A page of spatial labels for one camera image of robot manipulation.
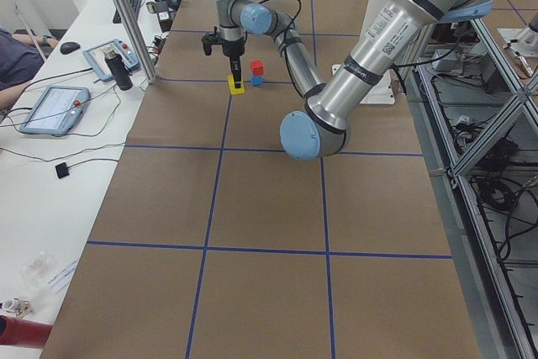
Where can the yellow wooden block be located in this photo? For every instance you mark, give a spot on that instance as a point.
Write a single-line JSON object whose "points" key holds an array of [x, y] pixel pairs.
{"points": [[235, 88]]}

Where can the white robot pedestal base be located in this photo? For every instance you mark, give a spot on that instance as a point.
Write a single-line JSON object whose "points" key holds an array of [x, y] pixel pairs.
{"points": [[383, 92]]}

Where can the black computer mouse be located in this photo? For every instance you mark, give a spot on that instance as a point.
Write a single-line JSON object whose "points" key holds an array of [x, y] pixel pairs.
{"points": [[69, 47]]}

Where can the near blue teach pendant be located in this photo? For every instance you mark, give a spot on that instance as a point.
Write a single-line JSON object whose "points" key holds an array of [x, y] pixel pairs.
{"points": [[57, 111]]}

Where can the blue wooden block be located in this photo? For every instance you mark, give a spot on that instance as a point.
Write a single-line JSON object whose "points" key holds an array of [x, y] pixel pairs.
{"points": [[256, 80]]}

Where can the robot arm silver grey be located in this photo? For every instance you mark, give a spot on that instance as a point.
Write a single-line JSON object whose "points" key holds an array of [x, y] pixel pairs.
{"points": [[321, 128]]}

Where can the red cylinder object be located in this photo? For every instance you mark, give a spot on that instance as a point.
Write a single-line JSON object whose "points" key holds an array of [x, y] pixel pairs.
{"points": [[24, 333]]}

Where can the blue teach pendant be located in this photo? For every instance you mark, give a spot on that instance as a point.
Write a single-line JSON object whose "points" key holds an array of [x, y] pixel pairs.
{"points": [[98, 55], [57, 111]]}

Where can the red wooden block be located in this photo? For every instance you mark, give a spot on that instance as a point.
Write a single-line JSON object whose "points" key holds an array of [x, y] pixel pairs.
{"points": [[257, 68]]}

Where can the far blue teach pendant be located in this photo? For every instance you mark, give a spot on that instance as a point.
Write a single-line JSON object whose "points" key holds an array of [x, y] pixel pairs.
{"points": [[98, 55]]}

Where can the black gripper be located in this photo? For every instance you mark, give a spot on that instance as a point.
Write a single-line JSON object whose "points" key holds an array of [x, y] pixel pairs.
{"points": [[232, 49]]}

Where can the small black square pad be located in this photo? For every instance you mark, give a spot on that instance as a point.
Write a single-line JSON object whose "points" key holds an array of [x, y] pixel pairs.
{"points": [[62, 170]]}

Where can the person in dark shirt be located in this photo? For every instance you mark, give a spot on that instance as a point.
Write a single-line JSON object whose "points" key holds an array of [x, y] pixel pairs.
{"points": [[20, 62]]}

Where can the aluminium frame post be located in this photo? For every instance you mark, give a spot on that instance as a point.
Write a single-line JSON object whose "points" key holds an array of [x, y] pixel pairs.
{"points": [[136, 38]]}

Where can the black water bottle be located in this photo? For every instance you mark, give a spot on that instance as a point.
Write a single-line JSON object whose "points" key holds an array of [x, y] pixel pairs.
{"points": [[117, 68]]}

